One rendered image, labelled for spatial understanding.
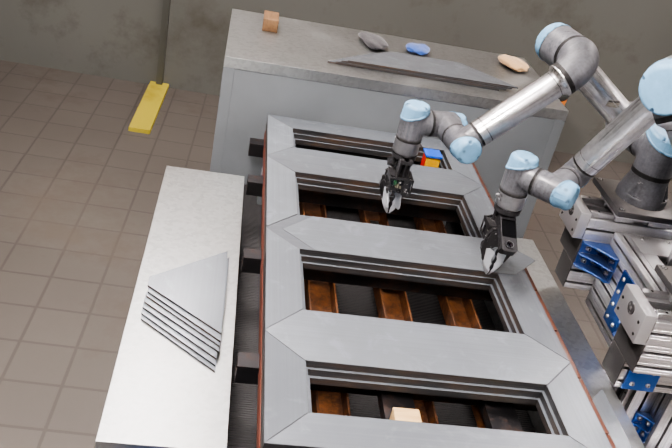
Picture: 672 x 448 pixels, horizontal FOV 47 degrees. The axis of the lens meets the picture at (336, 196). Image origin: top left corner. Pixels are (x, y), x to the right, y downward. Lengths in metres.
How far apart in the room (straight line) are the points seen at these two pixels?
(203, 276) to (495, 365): 0.77
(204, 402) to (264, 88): 1.40
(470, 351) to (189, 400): 0.66
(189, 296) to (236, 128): 1.06
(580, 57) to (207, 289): 1.15
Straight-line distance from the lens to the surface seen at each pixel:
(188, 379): 1.82
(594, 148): 2.10
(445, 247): 2.26
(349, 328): 1.85
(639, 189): 2.49
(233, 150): 2.95
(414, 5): 5.05
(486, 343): 1.94
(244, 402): 2.07
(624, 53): 5.51
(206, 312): 1.94
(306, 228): 2.18
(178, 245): 2.24
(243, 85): 2.84
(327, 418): 1.62
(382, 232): 2.25
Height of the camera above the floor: 1.98
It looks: 28 degrees down
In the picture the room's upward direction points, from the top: 12 degrees clockwise
